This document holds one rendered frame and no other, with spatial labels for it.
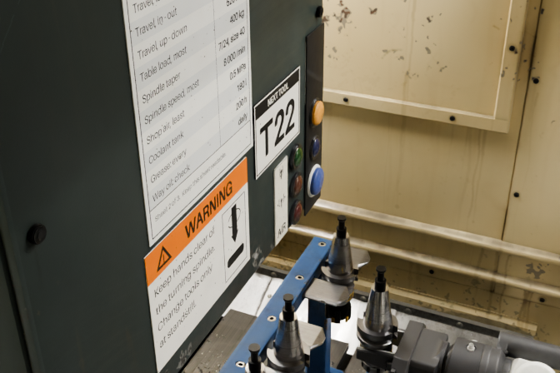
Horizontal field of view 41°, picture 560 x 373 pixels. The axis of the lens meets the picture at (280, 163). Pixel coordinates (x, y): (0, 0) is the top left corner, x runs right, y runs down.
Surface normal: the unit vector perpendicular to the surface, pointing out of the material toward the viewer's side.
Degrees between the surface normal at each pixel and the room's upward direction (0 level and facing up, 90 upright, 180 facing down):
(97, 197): 90
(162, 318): 90
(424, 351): 0
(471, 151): 90
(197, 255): 90
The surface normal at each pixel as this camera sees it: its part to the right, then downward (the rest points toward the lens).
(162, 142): 0.91, 0.19
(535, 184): -0.41, 0.44
